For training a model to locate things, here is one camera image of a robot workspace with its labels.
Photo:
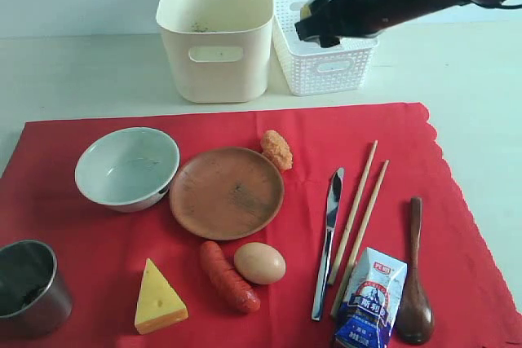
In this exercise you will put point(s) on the cream plastic bin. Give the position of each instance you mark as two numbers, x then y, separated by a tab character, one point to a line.
218	50

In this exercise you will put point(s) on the pale green ceramic bowl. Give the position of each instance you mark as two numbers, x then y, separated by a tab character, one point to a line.
128	170

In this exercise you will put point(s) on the stainless steel cup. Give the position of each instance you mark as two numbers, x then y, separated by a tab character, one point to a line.
35	300

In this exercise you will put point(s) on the left wooden chopstick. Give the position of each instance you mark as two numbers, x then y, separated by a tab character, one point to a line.
351	216

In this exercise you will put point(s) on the white perforated plastic basket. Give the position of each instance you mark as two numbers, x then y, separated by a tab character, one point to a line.
310	69

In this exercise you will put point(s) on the red table cloth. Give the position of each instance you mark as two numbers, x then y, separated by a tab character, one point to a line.
102	254

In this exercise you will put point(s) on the orange fried nugget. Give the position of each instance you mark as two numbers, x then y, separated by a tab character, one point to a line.
277	150

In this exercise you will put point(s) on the brown egg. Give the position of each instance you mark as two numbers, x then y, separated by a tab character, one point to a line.
259	263

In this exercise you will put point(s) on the wooden chopstick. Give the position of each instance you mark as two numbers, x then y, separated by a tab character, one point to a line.
351	216
351	262

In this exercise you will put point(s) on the red sausage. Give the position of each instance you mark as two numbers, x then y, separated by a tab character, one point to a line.
230	286

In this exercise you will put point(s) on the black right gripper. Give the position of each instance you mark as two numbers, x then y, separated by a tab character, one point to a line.
362	18

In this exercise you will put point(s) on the brown wooden plate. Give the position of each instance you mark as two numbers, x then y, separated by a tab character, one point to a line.
226	193

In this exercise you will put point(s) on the yellow lemon with sticker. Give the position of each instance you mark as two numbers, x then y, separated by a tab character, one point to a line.
310	8

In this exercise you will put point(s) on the blue white milk carton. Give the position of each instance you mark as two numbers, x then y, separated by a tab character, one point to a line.
367	313

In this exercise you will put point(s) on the right wooden chopstick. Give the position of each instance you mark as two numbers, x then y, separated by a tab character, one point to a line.
351	262

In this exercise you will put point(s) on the silver table knife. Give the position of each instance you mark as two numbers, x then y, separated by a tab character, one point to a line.
331	213

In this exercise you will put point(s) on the dark wooden spoon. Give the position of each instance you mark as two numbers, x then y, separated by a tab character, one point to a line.
415	321

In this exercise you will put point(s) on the yellow cheese wedge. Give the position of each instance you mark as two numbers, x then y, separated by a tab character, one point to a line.
158	305

